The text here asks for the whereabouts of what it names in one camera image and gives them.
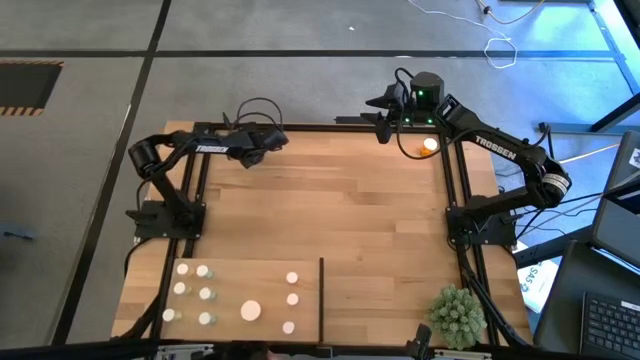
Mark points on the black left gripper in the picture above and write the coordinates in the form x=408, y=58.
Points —
x=275, y=140

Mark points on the black gantry beam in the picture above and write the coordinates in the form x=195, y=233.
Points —
x=50, y=351

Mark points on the small pale green pill bottle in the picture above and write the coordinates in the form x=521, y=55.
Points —
x=202, y=271

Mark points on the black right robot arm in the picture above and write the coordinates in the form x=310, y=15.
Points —
x=500, y=147

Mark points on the black desk leg frame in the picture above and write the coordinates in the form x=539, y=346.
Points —
x=565, y=127

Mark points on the black side desk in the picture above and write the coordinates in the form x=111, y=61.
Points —
x=565, y=300

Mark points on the amber pill bottle white cap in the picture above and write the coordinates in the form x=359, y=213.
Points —
x=250, y=310

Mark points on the small black floor object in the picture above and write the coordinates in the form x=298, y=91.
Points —
x=17, y=234

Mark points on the large orange pill bottle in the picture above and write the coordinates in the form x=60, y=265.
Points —
x=430, y=144

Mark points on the green artificial plant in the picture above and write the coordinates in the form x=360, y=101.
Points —
x=456, y=317

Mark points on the pale yellow pill bottle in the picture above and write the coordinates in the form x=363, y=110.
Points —
x=182, y=269

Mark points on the small red pill bottle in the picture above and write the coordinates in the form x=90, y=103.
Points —
x=288, y=327
x=292, y=277
x=292, y=299

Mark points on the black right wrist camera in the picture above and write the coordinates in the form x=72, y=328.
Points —
x=384, y=132

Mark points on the grey laptop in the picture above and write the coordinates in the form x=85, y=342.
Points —
x=617, y=225

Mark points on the black floor mat hazard stripes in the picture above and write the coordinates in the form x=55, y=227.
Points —
x=25, y=85

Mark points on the yellow-green pill bottle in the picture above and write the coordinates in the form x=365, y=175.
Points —
x=168, y=315

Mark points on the small teal pill bottle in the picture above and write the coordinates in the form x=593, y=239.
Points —
x=205, y=293

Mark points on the black laptop keyboard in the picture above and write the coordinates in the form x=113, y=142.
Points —
x=610, y=325

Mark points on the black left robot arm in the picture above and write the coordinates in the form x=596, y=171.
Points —
x=150, y=160

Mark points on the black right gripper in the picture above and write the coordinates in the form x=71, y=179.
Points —
x=405, y=107

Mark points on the black aluminium table frame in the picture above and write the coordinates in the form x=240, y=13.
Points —
x=325, y=127

